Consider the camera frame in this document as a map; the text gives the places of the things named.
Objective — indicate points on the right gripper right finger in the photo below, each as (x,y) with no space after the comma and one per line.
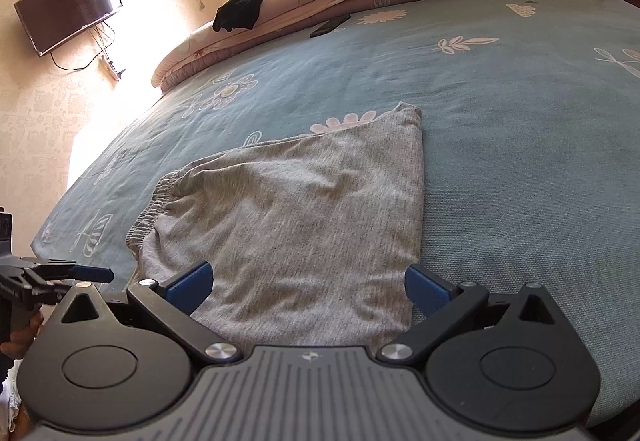
(446,308)

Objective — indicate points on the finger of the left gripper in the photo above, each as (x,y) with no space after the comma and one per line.
(34,295)
(41,271)

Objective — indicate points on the grey sweatpants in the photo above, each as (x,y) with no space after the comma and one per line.
(309,238)

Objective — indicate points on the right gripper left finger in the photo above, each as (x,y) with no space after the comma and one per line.
(169,305)

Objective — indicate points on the person's left hand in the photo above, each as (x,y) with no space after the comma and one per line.
(20,341)

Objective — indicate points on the black smartphone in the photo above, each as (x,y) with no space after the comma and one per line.
(329,26)

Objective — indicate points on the blue floral bed sheet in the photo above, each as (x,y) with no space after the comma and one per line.
(530,124)

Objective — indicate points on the wall-mounted black television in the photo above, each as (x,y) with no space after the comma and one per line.
(50,23)

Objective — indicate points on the black garment on quilt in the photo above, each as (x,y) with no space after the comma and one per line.
(237,14)

